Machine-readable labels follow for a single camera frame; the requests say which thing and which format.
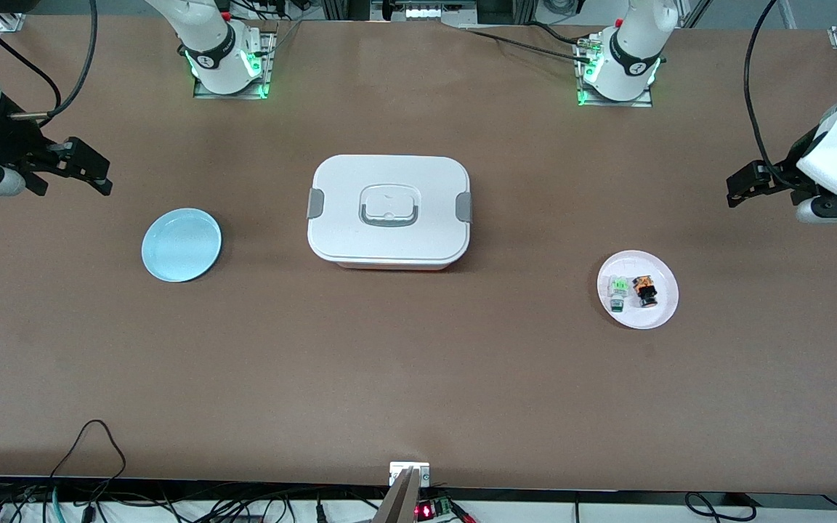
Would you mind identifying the orange push button switch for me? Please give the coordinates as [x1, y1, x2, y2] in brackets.
[632, 275, 660, 309]

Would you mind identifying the light blue round plate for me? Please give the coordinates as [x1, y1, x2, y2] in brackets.
[141, 208, 223, 283]

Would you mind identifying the pale pink round plate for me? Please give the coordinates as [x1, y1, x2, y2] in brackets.
[597, 250, 679, 331]

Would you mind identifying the white lidded lunch box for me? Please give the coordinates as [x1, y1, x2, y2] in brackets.
[307, 154, 473, 272]

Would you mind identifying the circuit board with red light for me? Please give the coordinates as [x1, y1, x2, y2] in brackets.
[415, 496, 456, 520]

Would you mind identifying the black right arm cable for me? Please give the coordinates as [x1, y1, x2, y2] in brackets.
[0, 11, 63, 128]
[8, 0, 98, 121]

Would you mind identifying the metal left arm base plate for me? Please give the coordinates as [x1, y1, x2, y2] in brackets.
[575, 36, 654, 108]

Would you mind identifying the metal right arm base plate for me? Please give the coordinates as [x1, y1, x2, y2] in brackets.
[193, 29, 278, 100]

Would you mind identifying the thin black looped cable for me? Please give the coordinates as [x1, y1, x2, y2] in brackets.
[48, 419, 127, 502]

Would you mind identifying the black base power cable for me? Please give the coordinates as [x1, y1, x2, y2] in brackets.
[462, 22, 601, 65]

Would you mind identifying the aluminium frame rail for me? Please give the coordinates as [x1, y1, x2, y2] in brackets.
[320, 0, 535, 23]

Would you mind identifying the black coiled cable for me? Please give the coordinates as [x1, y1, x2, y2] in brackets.
[684, 492, 753, 521]

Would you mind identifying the black cable bundle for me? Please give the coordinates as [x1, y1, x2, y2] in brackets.
[0, 479, 390, 523]

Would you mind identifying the metal camera mount pole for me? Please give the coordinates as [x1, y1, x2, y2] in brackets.
[375, 462, 431, 523]

